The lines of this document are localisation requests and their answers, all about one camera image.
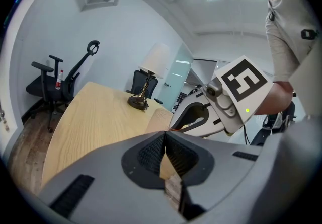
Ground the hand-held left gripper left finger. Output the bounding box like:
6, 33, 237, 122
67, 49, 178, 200
37, 131, 182, 224

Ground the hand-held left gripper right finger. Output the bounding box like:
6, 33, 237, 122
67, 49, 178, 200
165, 116, 322, 220

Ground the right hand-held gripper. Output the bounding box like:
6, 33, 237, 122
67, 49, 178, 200
168, 55, 274, 138

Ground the person's right forearm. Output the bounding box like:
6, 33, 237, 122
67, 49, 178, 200
256, 81, 295, 116

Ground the frosted glass door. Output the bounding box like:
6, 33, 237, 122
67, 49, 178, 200
164, 42, 194, 113

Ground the light wooden table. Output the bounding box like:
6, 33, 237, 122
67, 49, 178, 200
41, 81, 175, 189

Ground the black office chair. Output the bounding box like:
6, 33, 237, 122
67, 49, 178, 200
125, 69, 164, 105
26, 40, 101, 133

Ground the white shade brass table lamp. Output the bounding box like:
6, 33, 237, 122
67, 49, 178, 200
127, 42, 171, 111

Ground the red label plastic bottle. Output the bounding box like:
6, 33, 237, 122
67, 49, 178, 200
55, 69, 64, 91

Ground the person's white printed t-shirt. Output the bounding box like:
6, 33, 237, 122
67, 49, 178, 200
265, 0, 322, 83

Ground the black strap buckle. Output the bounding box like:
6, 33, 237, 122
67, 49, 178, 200
300, 29, 319, 41

